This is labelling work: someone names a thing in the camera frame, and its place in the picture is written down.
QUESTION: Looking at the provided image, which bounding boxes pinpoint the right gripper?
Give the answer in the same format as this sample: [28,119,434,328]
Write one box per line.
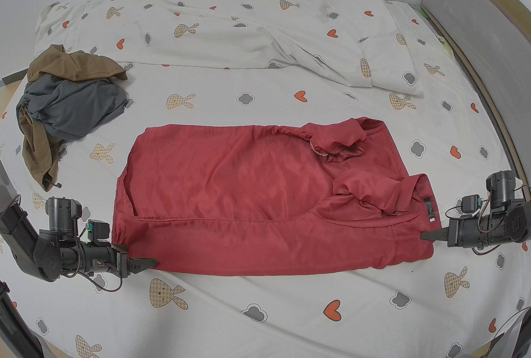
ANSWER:
[420,215,498,249]

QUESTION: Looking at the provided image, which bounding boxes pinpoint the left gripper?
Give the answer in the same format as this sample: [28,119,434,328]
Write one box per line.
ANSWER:
[79,244,158,279]

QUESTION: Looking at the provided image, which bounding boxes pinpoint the red shirt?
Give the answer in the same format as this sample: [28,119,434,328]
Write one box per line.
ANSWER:
[113,117,435,277]

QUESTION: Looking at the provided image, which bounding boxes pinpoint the bed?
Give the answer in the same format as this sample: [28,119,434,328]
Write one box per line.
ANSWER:
[0,0,531,358]

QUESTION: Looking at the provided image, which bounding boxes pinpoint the brown garment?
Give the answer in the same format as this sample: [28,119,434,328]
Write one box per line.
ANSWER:
[19,43,128,191]

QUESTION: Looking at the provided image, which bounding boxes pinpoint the grey garment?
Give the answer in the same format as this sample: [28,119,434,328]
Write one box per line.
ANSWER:
[17,72,128,141]

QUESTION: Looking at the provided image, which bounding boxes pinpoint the white printed pillow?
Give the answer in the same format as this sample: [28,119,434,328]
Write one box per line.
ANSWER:
[360,0,425,96]

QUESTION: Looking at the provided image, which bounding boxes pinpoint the white printed quilt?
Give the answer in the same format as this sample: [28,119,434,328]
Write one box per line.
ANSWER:
[35,0,392,88]

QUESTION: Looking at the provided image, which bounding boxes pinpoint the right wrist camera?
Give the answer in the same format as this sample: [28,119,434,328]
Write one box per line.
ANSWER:
[461,195,482,217]

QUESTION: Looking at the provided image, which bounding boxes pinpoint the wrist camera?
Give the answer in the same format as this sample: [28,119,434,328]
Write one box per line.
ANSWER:
[461,195,482,217]
[85,219,111,246]

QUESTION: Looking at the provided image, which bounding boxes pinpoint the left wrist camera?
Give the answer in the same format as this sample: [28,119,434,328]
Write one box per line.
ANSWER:
[85,219,111,246]

